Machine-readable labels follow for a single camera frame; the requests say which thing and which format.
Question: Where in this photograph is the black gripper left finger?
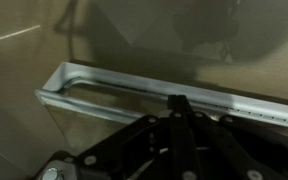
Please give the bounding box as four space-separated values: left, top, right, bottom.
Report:
74 94 184 180

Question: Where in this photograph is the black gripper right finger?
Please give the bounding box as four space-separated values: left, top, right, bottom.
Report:
179 94 288 180

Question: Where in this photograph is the silver toaster oven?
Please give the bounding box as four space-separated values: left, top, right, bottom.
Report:
33 60 288 180

